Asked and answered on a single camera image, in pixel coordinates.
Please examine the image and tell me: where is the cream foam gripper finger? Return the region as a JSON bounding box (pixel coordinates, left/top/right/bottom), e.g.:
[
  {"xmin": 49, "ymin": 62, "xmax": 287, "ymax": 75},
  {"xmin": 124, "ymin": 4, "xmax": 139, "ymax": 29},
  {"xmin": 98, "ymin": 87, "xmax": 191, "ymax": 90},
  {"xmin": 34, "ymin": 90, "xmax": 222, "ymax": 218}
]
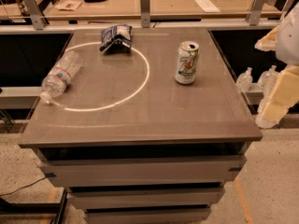
[
  {"xmin": 255, "ymin": 64, "xmax": 299, "ymax": 129},
  {"xmin": 254, "ymin": 26, "xmax": 279, "ymax": 51}
]

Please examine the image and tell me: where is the clear plastic water bottle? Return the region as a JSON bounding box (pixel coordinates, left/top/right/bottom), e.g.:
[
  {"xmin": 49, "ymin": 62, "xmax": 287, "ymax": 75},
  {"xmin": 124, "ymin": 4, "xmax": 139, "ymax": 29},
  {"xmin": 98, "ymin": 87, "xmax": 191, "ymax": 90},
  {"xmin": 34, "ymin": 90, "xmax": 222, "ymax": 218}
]
[{"xmin": 40, "ymin": 50, "xmax": 82, "ymax": 104}]

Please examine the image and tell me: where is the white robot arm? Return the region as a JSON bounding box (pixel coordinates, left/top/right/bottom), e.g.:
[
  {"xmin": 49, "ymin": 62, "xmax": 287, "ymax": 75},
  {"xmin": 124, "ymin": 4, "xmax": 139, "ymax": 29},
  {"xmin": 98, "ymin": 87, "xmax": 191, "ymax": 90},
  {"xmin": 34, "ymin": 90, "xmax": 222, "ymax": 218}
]
[{"xmin": 255, "ymin": 3, "xmax": 299, "ymax": 129}]

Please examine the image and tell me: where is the clear pump bottle right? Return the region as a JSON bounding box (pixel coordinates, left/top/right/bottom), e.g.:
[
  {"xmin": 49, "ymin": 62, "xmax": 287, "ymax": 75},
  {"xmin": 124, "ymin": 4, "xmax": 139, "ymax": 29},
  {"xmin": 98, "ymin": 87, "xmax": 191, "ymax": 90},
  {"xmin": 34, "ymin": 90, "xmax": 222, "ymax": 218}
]
[{"xmin": 257, "ymin": 65, "xmax": 278, "ymax": 90}]

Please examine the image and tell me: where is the clear pump bottle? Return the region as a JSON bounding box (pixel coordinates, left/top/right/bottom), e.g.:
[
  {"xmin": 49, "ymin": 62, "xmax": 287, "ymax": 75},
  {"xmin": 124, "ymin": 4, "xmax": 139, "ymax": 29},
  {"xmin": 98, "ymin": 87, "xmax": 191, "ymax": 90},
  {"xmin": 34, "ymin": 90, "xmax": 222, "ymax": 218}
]
[
  {"xmin": 235, "ymin": 67, "xmax": 253, "ymax": 92},
  {"xmin": 257, "ymin": 65, "xmax": 278, "ymax": 90}
]

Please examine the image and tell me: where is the clear pump bottle left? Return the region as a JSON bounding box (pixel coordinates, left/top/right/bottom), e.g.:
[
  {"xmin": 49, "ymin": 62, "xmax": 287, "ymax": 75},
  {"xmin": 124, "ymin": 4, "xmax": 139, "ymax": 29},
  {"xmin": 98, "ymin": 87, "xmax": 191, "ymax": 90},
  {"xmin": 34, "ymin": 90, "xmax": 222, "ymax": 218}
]
[{"xmin": 235, "ymin": 67, "xmax": 253, "ymax": 92}]

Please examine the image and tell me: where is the white paper sheet centre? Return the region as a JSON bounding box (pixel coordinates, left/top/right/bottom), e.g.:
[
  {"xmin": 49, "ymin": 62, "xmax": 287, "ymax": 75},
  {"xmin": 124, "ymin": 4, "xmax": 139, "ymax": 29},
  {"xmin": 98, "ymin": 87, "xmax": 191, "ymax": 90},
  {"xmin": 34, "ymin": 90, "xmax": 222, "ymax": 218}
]
[{"xmin": 195, "ymin": 0, "xmax": 220, "ymax": 13}]

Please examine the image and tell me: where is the green white soda can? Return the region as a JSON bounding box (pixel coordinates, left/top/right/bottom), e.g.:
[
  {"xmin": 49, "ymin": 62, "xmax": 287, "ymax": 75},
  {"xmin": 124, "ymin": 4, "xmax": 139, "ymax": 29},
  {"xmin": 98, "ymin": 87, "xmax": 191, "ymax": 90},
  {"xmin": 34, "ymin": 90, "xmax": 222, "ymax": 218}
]
[{"xmin": 175, "ymin": 41, "xmax": 199, "ymax": 85}]

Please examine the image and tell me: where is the grey drawer cabinet table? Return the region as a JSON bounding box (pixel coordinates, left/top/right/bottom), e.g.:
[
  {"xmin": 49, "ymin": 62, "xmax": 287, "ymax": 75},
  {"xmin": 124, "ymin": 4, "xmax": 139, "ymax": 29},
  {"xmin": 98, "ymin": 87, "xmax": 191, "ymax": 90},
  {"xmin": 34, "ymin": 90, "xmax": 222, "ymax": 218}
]
[{"xmin": 21, "ymin": 28, "xmax": 262, "ymax": 224}]

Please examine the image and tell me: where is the blue white chip bag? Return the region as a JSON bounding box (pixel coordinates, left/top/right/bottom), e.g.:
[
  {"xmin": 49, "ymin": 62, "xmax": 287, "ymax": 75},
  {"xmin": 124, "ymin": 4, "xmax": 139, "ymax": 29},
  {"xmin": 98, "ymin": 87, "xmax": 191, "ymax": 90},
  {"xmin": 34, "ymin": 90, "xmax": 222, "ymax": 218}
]
[{"xmin": 99, "ymin": 24, "xmax": 132, "ymax": 51}]

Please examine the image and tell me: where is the small paper card left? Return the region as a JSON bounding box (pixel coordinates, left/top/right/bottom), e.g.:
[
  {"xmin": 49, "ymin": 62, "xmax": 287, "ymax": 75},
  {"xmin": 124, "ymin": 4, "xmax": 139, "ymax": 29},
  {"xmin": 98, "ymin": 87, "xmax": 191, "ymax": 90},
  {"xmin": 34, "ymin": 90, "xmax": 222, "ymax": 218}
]
[{"xmin": 56, "ymin": 0, "xmax": 81, "ymax": 11}]

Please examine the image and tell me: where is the grey metal bracket right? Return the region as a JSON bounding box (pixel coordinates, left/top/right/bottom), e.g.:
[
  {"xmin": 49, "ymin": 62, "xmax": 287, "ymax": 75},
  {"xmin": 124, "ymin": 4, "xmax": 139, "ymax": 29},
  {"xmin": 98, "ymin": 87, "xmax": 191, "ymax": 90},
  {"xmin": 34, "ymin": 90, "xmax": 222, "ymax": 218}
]
[{"xmin": 246, "ymin": 0, "xmax": 269, "ymax": 26}]

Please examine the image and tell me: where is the grey metal bracket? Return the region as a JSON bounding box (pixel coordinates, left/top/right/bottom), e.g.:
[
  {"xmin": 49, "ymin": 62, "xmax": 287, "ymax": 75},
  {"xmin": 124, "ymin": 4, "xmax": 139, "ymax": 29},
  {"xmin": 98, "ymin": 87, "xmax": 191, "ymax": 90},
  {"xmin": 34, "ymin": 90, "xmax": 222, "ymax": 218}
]
[
  {"xmin": 140, "ymin": 0, "xmax": 150, "ymax": 28},
  {"xmin": 23, "ymin": 0, "xmax": 47, "ymax": 30},
  {"xmin": 246, "ymin": 0, "xmax": 269, "ymax": 26}
]

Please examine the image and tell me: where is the grey metal bracket centre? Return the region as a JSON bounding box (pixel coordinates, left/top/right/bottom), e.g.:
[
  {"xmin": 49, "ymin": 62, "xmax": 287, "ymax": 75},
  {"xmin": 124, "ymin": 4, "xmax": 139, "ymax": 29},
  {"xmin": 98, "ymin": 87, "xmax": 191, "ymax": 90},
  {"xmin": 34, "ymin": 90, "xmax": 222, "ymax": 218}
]
[{"xmin": 140, "ymin": 0, "xmax": 150, "ymax": 28}]

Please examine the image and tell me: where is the grey metal bracket left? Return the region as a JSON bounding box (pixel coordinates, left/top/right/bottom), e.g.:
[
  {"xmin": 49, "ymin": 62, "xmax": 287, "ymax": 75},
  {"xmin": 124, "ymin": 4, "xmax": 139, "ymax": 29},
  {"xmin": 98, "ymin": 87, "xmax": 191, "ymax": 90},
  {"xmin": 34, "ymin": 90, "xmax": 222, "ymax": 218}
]
[{"xmin": 23, "ymin": 0, "xmax": 47, "ymax": 30}]

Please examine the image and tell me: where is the black floor cable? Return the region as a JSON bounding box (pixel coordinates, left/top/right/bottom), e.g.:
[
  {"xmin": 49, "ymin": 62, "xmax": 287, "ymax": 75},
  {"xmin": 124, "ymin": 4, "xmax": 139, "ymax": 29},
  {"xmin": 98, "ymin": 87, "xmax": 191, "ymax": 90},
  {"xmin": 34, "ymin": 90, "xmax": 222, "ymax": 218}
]
[{"xmin": 0, "ymin": 175, "xmax": 48, "ymax": 198}]

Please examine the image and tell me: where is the black metal floor frame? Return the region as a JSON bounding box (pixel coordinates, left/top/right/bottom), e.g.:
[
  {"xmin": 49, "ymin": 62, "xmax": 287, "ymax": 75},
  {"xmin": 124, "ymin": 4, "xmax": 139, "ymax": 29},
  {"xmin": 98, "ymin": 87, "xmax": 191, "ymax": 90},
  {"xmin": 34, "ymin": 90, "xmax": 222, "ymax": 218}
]
[{"xmin": 0, "ymin": 190, "xmax": 67, "ymax": 224}]

